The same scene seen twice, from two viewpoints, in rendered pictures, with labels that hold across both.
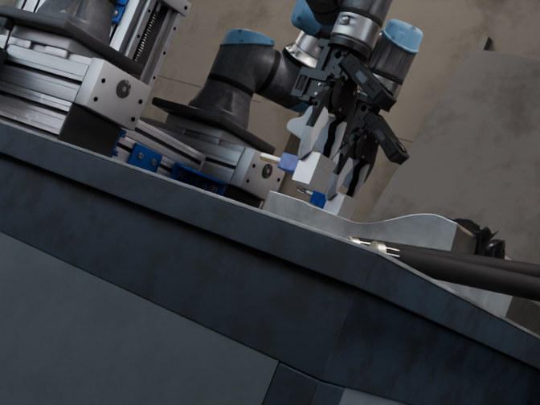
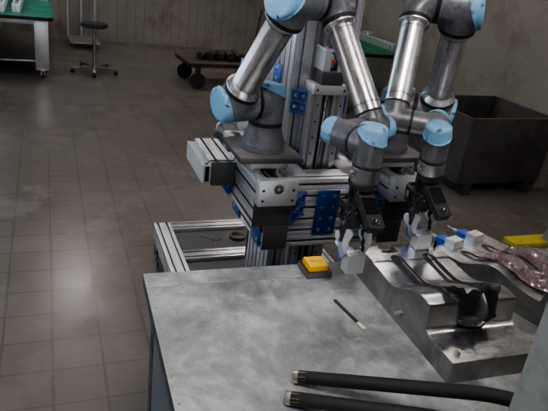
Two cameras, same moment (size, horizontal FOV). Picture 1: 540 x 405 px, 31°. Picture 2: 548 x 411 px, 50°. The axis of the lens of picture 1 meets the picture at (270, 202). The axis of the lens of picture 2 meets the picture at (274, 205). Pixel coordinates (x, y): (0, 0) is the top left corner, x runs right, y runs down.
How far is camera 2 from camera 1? 1.12 m
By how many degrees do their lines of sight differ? 41
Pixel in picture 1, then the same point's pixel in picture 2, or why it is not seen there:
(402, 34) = (431, 137)
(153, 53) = not seen: hidden behind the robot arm
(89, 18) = (262, 143)
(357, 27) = (359, 178)
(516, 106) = not seen: outside the picture
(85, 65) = (255, 182)
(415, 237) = (413, 306)
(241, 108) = (395, 141)
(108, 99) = (271, 198)
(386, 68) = (426, 159)
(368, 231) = (395, 291)
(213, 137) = not seen: hidden behind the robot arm
